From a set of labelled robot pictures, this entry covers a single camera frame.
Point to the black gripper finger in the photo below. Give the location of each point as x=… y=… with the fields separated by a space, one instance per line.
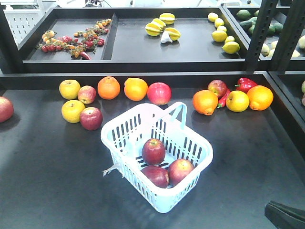
x=284 y=217

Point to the light blue plastic basket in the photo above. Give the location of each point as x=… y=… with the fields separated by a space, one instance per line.
x=126 y=135

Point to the rightmost orange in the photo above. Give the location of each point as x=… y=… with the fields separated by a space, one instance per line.
x=260 y=97

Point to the yellow apple in right cluster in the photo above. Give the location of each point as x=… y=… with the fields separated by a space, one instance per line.
x=237 y=101

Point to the red chili pepper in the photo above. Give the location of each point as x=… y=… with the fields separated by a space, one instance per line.
x=222 y=100

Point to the red bell pepper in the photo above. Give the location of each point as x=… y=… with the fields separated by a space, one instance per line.
x=245 y=84

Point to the orange in right cluster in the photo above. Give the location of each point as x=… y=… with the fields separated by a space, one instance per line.
x=205 y=102

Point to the big red apple by oranges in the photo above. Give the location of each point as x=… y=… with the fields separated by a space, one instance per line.
x=159 y=93

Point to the front lemon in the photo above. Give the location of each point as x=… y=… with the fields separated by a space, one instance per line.
x=231 y=47

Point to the large lemon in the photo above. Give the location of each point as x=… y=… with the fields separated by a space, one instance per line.
x=219 y=36

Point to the orange right of pair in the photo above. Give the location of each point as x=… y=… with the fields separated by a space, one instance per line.
x=135 y=88

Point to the orange of pair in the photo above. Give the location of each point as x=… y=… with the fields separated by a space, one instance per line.
x=135 y=88
x=108 y=88

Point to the starfruit right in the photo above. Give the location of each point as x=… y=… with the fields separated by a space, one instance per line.
x=173 y=33

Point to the starfruit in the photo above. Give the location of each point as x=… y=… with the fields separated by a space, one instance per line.
x=167 y=18
x=154 y=29
x=173 y=33

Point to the white garlic bulb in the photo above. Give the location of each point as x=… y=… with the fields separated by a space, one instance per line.
x=165 y=38

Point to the dark red apple near yellow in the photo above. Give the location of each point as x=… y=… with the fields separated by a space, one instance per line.
x=91 y=118

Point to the orange left of pair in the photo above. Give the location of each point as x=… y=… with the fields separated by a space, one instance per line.
x=108 y=88

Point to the starfruit left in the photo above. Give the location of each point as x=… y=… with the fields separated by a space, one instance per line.
x=154 y=29

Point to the starfruit top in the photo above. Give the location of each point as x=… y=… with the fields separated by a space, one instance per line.
x=167 y=18

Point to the small pink apple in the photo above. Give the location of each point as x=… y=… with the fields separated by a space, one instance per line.
x=87 y=94

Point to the yellow apple lower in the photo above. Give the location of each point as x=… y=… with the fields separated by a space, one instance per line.
x=71 y=110

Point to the yellow apple upper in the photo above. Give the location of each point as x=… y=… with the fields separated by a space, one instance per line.
x=69 y=89

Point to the cherry tomato vine pile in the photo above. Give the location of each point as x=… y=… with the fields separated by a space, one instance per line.
x=80 y=44

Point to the lone red apple far left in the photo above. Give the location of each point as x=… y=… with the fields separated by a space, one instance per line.
x=6 y=109

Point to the black upright post right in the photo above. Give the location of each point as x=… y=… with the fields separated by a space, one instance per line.
x=292 y=30

